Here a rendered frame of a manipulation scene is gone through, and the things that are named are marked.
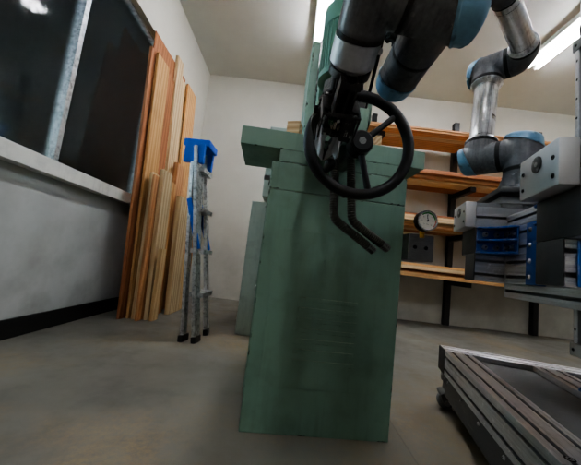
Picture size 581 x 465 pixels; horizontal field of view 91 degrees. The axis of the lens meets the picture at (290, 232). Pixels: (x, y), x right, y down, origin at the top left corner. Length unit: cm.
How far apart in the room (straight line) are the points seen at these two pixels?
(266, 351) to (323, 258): 32
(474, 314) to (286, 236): 333
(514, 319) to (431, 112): 263
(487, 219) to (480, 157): 27
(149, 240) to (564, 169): 204
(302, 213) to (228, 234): 257
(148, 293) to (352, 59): 194
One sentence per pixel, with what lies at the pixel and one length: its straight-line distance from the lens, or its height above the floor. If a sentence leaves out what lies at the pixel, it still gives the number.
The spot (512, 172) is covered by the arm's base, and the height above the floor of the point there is 89.
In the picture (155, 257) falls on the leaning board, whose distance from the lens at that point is 217.
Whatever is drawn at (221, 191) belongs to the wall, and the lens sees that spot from 352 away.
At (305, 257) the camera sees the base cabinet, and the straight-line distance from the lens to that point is 87.
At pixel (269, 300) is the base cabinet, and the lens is 87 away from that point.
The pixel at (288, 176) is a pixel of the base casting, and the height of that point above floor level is 75.
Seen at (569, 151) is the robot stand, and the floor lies 74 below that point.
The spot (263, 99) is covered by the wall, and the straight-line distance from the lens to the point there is 390.
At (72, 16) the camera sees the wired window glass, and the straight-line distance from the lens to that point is 226.
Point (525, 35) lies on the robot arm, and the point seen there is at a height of 137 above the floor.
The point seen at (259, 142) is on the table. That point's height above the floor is 85.
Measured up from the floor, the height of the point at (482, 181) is 155.
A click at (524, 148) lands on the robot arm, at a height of 97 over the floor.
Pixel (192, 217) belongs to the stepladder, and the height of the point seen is 68.
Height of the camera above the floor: 49
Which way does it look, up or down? 6 degrees up
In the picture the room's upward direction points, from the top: 7 degrees clockwise
